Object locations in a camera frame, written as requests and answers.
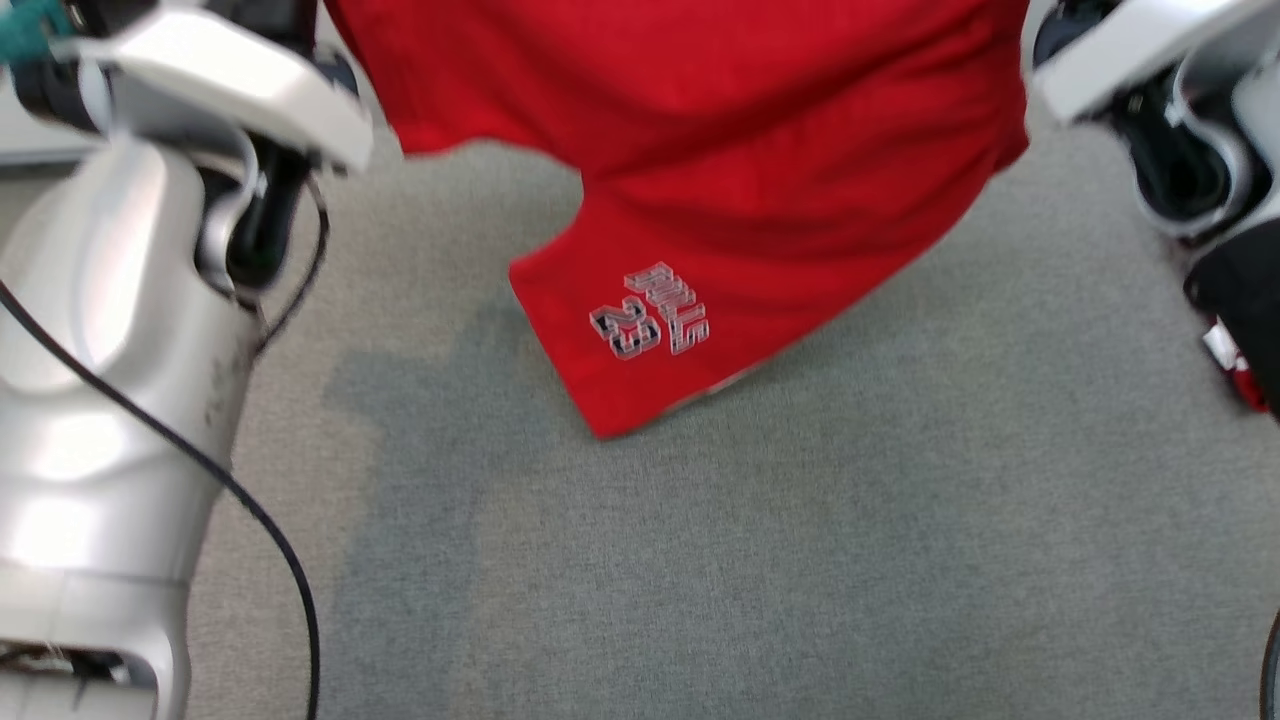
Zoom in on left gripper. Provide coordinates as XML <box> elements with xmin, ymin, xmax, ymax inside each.
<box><xmin>60</xmin><ymin>0</ymin><xmax>377</xmax><ymax>177</ymax></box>

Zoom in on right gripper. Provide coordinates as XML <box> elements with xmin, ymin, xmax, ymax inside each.
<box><xmin>1025</xmin><ymin>0</ymin><xmax>1280</xmax><ymax>126</ymax></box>

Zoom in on red white basketball shorts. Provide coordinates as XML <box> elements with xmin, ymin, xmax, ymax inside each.
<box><xmin>322</xmin><ymin>0</ymin><xmax>1031</xmax><ymax>441</ymax></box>

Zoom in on black box with red label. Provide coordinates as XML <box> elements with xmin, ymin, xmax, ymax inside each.
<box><xmin>1183</xmin><ymin>218</ymin><xmax>1280</xmax><ymax>416</ymax></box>

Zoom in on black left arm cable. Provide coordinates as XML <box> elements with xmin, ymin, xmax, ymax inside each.
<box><xmin>0</xmin><ymin>280</ymin><xmax>321</xmax><ymax>720</ymax></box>
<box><xmin>250</xmin><ymin>175</ymin><xmax>333</xmax><ymax>356</ymax></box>

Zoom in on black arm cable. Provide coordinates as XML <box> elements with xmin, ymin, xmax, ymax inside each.
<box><xmin>1258</xmin><ymin>608</ymin><xmax>1280</xmax><ymax>720</ymax></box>
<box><xmin>250</xmin><ymin>175</ymin><xmax>333</xmax><ymax>356</ymax></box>
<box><xmin>0</xmin><ymin>280</ymin><xmax>321</xmax><ymax>720</ymax></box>

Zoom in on teal cable connector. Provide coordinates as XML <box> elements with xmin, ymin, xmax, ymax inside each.
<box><xmin>0</xmin><ymin>0</ymin><xmax>73</xmax><ymax>63</ymax></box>

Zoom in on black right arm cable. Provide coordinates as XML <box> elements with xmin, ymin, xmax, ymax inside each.
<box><xmin>1258</xmin><ymin>608</ymin><xmax>1280</xmax><ymax>720</ymax></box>

